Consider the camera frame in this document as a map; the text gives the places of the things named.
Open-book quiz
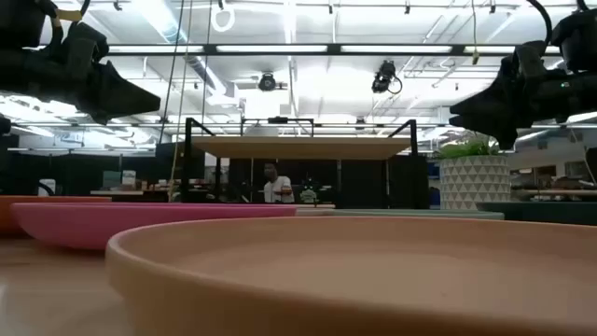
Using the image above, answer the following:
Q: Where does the black cable with yellow tape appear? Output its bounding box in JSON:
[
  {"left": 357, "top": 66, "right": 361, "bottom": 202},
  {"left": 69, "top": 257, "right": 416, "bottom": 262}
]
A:
[{"left": 49, "top": 0, "right": 92, "bottom": 46}]

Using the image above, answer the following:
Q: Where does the pink plate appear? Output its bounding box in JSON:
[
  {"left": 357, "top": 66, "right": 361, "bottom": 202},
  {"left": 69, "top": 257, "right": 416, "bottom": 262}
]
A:
[{"left": 9, "top": 202, "right": 299, "bottom": 252}]

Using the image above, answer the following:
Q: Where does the black hanging cable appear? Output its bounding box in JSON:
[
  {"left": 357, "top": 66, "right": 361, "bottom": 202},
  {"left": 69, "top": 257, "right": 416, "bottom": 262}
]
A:
[{"left": 158, "top": 0, "right": 187, "bottom": 146}]

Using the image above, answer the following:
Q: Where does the black ceiling camera with cable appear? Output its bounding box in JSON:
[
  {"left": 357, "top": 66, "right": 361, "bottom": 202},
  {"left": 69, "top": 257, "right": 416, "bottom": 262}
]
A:
[{"left": 371, "top": 59, "right": 403, "bottom": 94}]

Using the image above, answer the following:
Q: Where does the green plant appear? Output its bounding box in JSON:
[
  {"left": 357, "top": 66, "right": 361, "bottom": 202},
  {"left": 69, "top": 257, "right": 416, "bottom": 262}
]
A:
[{"left": 433, "top": 133, "right": 503, "bottom": 161}]

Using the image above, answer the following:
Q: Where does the orange plate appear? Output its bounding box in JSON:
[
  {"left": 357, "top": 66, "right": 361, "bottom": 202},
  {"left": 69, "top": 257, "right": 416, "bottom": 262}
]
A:
[{"left": 0, "top": 194, "right": 112, "bottom": 235}]

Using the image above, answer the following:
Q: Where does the wooden shelf with black frame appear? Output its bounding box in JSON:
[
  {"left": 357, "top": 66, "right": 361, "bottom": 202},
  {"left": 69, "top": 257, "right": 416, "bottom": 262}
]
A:
[{"left": 179, "top": 116, "right": 420, "bottom": 210}]

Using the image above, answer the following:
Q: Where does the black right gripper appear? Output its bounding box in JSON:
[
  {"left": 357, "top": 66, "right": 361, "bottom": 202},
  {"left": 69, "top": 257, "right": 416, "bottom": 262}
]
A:
[{"left": 450, "top": 58, "right": 561, "bottom": 150}]

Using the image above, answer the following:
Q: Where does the person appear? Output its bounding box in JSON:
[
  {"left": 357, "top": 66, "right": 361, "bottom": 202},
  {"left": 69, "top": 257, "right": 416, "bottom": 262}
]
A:
[{"left": 262, "top": 161, "right": 296, "bottom": 204}]

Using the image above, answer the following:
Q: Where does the light blue plate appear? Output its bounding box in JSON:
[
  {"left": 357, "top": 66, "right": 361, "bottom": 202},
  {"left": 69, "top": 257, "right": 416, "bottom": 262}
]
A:
[{"left": 296, "top": 207, "right": 506, "bottom": 221}]

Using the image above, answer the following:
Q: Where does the green background device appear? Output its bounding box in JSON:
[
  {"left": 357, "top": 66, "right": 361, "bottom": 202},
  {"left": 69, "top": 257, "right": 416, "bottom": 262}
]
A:
[{"left": 298, "top": 175, "right": 319, "bottom": 204}]

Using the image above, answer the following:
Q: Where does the black overhead frame bar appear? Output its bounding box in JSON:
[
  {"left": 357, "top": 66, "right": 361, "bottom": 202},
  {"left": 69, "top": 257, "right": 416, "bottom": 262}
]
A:
[{"left": 104, "top": 43, "right": 561, "bottom": 58}]

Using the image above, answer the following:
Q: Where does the yellow hanging cable with plug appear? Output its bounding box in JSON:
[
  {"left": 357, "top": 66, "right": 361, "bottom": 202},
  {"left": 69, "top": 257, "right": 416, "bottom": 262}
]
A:
[{"left": 470, "top": 0, "right": 480, "bottom": 65}]

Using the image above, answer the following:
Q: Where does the terracotta peach plate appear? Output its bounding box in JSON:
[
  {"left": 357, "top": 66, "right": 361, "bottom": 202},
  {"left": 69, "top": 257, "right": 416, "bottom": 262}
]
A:
[{"left": 104, "top": 215, "right": 597, "bottom": 336}]

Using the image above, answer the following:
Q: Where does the white triangle-pattern planter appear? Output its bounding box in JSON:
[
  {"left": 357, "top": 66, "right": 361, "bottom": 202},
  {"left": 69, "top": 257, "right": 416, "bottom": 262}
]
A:
[{"left": 438, "top": 155, "right": 512, "bottom": 211}]

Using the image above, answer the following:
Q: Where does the tan hanging rope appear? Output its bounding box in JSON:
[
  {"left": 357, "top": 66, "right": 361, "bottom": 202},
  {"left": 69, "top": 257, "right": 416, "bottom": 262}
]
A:
[{"left": 169, "top": 0, "right": 194, "bottom": 198}]

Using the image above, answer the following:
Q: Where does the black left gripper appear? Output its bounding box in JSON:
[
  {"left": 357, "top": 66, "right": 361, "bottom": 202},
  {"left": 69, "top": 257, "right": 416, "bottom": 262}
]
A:
[{"left": 0, "top": 46, "right": 161, "bottom": 125}]

